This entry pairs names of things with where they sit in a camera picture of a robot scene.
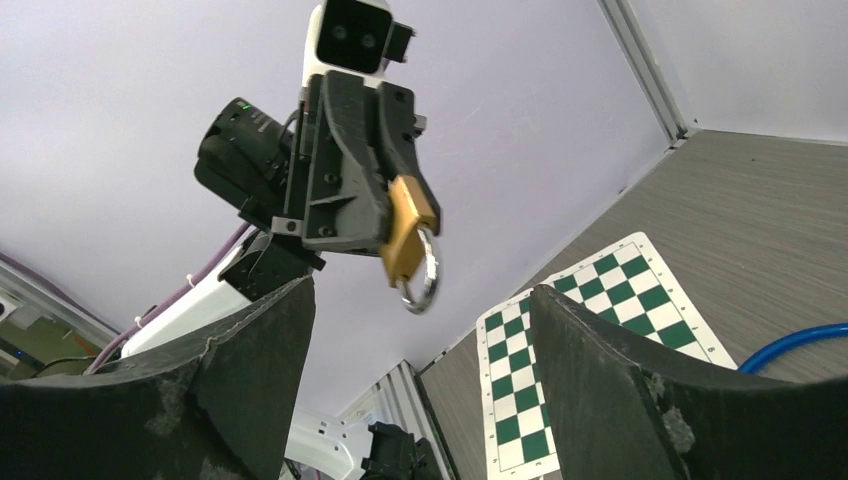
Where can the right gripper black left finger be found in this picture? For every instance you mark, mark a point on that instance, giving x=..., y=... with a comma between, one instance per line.
x=216, y=403

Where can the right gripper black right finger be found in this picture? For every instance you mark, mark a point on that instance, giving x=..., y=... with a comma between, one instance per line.
x=622, y=406

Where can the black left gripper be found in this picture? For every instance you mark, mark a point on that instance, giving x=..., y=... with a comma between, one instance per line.
x=333, y=187

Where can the brass padlock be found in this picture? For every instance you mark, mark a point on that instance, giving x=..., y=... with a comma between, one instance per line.
x=411, y=244

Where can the blue cable lock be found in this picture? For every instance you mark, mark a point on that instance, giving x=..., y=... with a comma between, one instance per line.
x=761, y=358

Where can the green white chessboard mat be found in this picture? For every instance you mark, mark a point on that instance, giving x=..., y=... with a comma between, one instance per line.
x=627, y=283

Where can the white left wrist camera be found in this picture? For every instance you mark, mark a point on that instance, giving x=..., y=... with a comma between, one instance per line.
x=353, y=37

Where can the aluminium corner post left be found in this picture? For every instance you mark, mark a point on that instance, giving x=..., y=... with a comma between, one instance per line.
x=623, y=22

